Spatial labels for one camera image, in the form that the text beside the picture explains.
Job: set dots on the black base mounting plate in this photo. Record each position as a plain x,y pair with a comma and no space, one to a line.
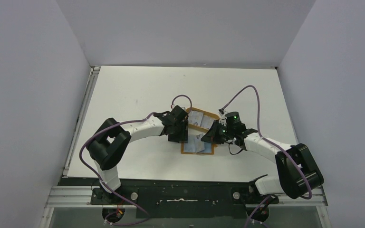
169,199

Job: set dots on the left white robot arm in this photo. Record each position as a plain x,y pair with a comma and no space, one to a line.
108,145

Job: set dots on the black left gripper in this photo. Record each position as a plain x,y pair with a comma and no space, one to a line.
182,137

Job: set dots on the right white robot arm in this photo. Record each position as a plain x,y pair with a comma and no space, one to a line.
298,172

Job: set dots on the aluminium side rail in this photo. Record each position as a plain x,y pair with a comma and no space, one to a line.
81,115

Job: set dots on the left stack credit card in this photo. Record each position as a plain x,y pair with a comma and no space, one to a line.
195,117

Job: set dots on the orange leather card holder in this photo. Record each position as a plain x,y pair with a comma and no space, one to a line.
190,139

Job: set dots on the tan oval tray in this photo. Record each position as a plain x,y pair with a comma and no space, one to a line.
198,128

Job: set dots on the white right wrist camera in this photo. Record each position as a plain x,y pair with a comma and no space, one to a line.
222,113

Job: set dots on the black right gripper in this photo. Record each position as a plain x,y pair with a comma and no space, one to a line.
216,132

